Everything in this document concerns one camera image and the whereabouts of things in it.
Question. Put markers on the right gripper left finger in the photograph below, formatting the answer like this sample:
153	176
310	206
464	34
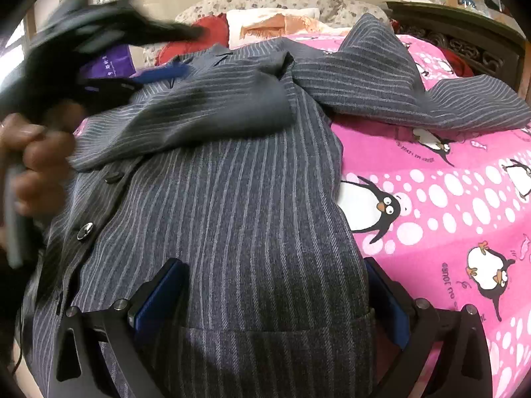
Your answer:
130	328

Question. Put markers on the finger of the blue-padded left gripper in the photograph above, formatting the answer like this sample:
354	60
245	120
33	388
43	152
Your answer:
167	72

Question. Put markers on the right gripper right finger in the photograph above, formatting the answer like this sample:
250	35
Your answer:
413	332

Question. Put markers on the grey striped suit jacket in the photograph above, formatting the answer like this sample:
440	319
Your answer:
189	171

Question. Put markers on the person's left hand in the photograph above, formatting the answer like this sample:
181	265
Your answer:
40	192

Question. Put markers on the purple hanging bag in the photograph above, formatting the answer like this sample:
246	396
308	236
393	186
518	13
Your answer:
116	62

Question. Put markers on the red pillow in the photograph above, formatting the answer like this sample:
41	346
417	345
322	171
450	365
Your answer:
215	30

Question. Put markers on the pink penguin bed sheet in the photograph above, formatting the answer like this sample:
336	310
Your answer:
428	174

